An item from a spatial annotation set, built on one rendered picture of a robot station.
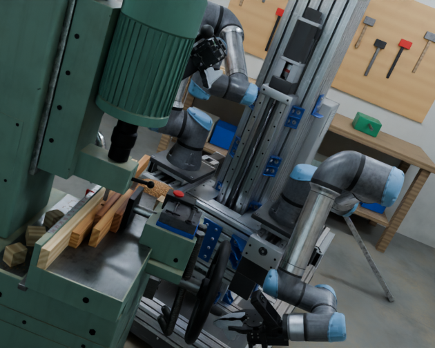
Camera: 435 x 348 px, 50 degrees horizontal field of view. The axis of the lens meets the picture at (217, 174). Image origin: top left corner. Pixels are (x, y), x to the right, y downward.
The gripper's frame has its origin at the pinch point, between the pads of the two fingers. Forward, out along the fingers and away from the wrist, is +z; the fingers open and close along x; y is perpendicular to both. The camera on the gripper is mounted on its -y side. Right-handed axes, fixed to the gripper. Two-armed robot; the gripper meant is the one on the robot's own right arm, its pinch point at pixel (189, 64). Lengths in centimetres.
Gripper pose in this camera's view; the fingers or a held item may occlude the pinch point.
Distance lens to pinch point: 123.2
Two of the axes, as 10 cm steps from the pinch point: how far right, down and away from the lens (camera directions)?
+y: 8.4, -4.7, -2.9
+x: 5.3, 8.2, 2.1
